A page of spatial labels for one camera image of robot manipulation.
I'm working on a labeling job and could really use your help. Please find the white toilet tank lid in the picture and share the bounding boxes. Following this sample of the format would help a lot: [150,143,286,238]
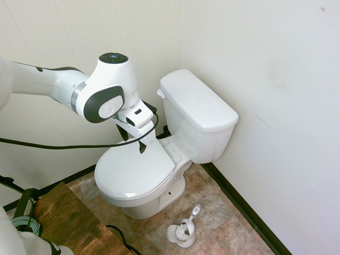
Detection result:
[159,69,239,134]

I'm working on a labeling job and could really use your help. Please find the long black camera cable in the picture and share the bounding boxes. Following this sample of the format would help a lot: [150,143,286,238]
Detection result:
[0,104,160,150]

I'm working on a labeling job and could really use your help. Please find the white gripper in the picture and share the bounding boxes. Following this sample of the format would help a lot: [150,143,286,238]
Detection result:
[115,118,157,156]

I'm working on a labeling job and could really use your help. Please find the white toilet brush holder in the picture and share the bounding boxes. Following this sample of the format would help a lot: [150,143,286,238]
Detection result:
[166,218,197,249]

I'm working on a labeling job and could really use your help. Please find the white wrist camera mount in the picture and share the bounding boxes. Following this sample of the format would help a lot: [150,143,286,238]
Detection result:
[123,99,156,129]

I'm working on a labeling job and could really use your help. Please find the brown wooden table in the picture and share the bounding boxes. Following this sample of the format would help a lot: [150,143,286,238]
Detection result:
[31,181,139,255]

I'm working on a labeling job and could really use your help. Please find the white toilet tank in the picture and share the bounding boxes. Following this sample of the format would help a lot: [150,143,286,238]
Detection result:
[162,97,236,164]

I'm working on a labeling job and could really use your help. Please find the short black cable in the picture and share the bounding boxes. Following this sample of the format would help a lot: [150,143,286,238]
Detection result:
[105,224,143,255]

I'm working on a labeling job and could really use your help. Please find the black metal stand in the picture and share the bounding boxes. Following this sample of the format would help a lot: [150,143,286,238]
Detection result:
[0,174,41,232]

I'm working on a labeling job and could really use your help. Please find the coiled light green cable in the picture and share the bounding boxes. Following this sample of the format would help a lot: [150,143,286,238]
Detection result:
[11,215,41,237]

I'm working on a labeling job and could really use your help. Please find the white toilet seat lid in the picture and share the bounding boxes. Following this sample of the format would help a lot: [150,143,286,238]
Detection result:
[94,137,177,200]

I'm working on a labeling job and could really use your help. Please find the white toilet brush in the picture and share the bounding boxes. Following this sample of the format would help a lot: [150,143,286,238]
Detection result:
[174,203,202,240]

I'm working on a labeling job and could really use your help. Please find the white toilet bowl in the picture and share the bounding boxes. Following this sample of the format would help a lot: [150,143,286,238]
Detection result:
[96,134,192,220]

